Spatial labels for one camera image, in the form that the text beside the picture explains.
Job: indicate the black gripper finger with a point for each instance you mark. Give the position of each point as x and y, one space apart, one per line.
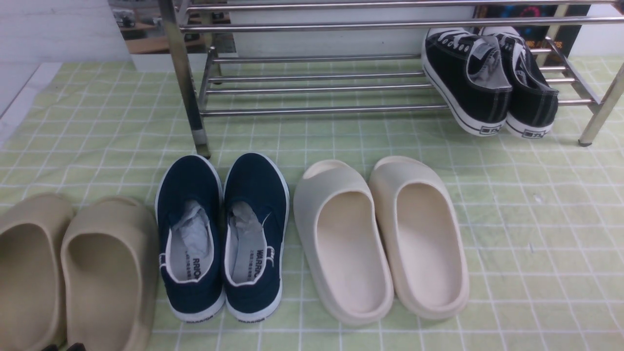
76 347

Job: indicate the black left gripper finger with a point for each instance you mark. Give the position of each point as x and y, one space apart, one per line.
51 347

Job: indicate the black canvas sneaker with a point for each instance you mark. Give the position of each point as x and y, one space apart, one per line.
534 104
467 70

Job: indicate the metal shoe rack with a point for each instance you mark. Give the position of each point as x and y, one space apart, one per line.
176 24

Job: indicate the tan slipper far left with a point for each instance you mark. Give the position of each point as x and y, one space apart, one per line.
32 288

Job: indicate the tan slipper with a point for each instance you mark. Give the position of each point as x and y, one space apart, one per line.
108 256
32 288

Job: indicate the navy slip-on shoe left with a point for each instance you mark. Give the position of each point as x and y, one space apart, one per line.
188 213

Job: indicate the navy slip-on shoe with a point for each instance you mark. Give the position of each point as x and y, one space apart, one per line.
257 206
188 213

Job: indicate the navy slip-on shoe right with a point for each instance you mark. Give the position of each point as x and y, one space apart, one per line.
257 206

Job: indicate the cream slipper left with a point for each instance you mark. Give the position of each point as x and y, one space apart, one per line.
335 217

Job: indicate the cream slipper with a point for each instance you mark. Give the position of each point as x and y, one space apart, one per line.
335 217
421 236

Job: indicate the wooden shelf with devices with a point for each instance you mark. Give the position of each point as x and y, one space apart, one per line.
141 25

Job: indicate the cream slipper right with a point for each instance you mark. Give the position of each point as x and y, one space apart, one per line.
421 236

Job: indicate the dark poster board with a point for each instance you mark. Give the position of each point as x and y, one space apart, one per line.
534 35

